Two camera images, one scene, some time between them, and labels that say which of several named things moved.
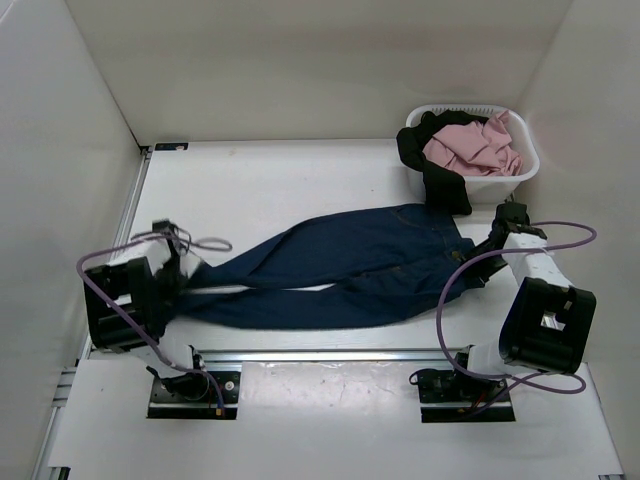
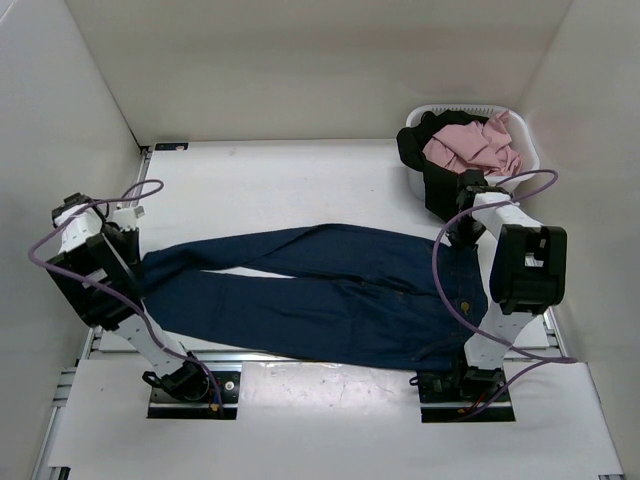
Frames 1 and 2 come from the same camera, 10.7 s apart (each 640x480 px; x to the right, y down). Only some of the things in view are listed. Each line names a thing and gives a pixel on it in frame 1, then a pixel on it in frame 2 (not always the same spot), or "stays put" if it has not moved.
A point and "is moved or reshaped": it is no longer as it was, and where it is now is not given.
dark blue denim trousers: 386,266 is moved or reshaped
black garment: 444,188 stays put
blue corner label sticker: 171,146 stays put
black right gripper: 476,270 → 457,239
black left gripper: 173,291 → 132,256
